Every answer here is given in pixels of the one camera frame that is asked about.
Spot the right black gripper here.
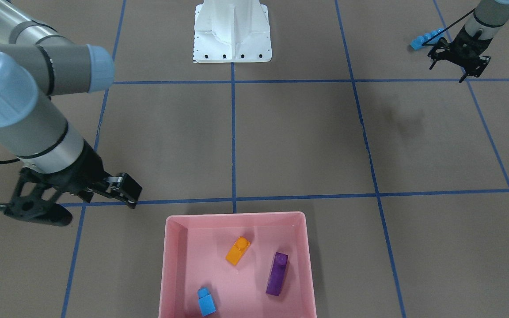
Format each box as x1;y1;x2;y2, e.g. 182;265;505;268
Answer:
38;141;143;209

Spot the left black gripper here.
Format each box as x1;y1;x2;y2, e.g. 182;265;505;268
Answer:
428;26;493;83

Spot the long blue block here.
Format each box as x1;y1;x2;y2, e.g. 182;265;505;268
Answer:
410;28;444;50

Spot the orange block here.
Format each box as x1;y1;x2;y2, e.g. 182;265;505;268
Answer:
225;237;251;266

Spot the small blue block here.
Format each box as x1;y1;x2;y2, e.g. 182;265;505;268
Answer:
197;287;217;317

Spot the purple block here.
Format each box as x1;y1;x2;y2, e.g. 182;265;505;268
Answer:
265;252;289;297

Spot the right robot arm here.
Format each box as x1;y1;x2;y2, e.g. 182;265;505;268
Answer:
0;0;142;210

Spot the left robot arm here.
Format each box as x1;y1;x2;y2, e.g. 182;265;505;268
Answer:
424;0;509;83

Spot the pink plastic box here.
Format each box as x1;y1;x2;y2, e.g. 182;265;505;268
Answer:
158;212;317;318

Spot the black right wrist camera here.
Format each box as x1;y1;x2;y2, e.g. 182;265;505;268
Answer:
4;167;73;226

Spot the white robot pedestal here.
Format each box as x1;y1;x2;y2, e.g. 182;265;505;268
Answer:
193;0;273;63

